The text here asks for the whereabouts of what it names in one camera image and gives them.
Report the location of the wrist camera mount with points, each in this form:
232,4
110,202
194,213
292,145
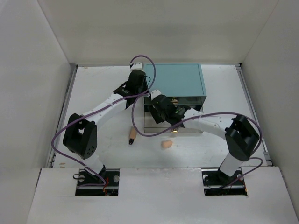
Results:
155,93
136,66

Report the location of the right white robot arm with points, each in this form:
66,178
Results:
240,136

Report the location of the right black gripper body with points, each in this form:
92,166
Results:
165,116

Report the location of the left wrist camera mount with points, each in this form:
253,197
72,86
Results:
136,66

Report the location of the left aluminium rail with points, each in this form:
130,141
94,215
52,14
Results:
67,96

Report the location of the right aluminium rail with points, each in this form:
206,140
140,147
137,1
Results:
252,112

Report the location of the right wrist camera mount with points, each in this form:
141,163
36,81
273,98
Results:
155,93

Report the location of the aluminium rail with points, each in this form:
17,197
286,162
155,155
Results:
67,96
252,112

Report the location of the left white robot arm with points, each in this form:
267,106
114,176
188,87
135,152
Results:
81,138

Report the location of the beige foundation tube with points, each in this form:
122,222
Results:
132,135

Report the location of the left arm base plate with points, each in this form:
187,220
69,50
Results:
90,185

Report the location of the teal drawer box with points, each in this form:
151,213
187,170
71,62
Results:
177,80

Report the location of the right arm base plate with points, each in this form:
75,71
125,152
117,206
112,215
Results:
218,184

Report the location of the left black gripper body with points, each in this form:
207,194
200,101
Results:
137,76

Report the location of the beige makeup sponge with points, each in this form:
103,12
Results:
166,144

